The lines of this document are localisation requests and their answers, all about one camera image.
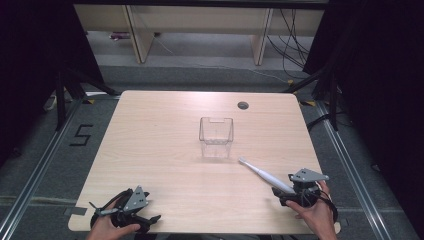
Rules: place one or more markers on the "person's right hand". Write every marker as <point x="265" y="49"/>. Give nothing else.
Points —
<point x="316" y="213"/>

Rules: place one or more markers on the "person's left hand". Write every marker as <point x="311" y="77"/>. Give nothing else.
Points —
<point x="107" y="227"/>

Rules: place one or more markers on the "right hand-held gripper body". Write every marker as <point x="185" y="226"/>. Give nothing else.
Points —
<point x="306" y="185"/>

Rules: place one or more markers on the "beige wooden bench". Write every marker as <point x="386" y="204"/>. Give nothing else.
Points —
<point x="200" y="20"/>

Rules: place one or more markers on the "black metal stand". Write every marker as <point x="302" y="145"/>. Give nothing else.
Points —
<point x="333" y="100"/>
<point x="61" y="100"/>

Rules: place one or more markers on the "metal floor rail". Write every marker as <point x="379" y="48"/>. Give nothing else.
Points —
<point x="353" y="166"/>
<point x="36" y="170"/>

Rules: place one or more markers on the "black curtain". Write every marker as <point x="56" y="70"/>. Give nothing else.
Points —
<point x="380" y="83"/>
<point x="36" y="66"/>

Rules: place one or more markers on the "white electric toothbrush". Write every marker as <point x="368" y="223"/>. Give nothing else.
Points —
<point x="266" y="175"/>

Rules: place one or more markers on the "grey floor tape patch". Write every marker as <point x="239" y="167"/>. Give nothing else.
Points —
<point x="75" y="210"/>

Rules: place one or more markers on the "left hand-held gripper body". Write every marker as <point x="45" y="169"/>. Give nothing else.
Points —
<point x="136" y="200"/>

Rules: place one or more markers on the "yellow floor tape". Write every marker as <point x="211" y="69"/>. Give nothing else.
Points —
<point x="88" y="101"/>
<point x="308" y="103"/>

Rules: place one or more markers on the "clear plastic container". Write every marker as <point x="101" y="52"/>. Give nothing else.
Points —
<point x="215" y="136"/>

